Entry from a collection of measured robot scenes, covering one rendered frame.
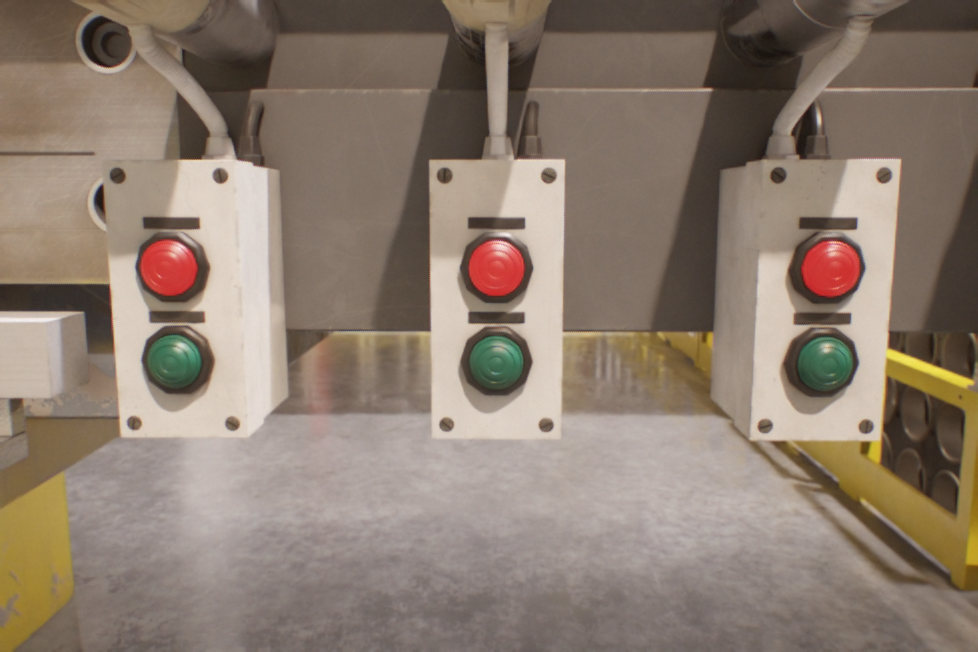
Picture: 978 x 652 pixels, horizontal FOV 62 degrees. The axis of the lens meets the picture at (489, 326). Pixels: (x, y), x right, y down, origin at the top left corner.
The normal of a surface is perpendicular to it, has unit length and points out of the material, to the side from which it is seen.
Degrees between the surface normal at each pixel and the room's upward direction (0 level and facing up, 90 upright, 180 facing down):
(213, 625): 0
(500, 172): 90
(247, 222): 90
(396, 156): 90
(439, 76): 90
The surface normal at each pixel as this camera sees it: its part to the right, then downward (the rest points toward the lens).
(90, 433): 1.00, 0.00
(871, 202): -0.02, 0.14
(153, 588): 0.00, -0.99
